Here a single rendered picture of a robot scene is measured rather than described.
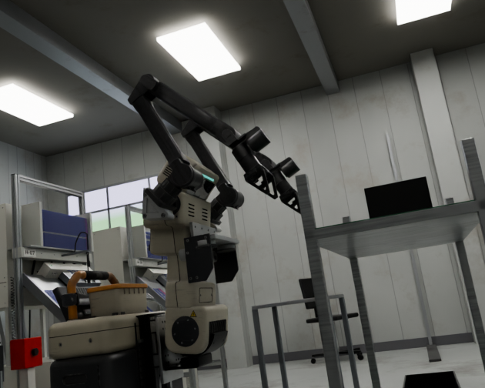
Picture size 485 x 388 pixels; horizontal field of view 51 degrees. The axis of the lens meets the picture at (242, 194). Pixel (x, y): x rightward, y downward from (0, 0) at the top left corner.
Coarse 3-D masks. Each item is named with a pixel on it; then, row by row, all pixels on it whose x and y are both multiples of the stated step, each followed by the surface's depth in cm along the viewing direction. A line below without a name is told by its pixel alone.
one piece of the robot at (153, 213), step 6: (144, 192) 175; (144, 198) 175; (150, 198) 174; (144, 204) 174; (150, 204) 174; (144, 210) 174; (150, 210) 174; (156, 210) 173; (162, 210) 171; (168, 210) 174; (144, 216) 173; (150, 216) 173; (156, 216) 172; (162, 216) 172; (168, 216) 171
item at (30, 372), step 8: (40, 336) 289; (16, 344) 278; (24, 344) 277; (32, 344) 282; (40, 344) 288; (16, 352) 277; (24, 352) 276; (32, 352) 280; (40, 352) 287; (16, 360) 276; (24, 360) 275; (32, 360) 280; (40, 360) 285; (16, 368) 276; (24, 368) 274; (32, 368) 282; (24, 376) 278; (32, 376) 280; (24, 384) 277; (32, 384) 279
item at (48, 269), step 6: (48, 264) 360; (54, 264) 365; (60, 264) 372; (66, 264) 380; (72, 264) 387; (42, 270) 357; (48, 270) 356; (54, 270) 359; (60, 270) 365; (66, 270) 371; (78, 270) 383; (90, 270) 398; (48, 276) 358; (54, 276) 363
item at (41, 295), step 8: (24, 280) 338; (32, 280) 337; (32, 288) 334; (40, 288) 334; (40, 296) 331; (48, 296) 330; (48, 304) 328; (56, 304) 327; (56, 312) 325; (64, 320) 322
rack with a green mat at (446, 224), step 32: (480, 192) 120; (352, 224) 128; (384, 224) 126; (416, 224) 128; (448, 224) 137; (480, 224) 120; (320, 256) 131; (352, 256) 203; (320, 288) 128; (320, 320) 127; (480, 320) 192; (480, 352) 191
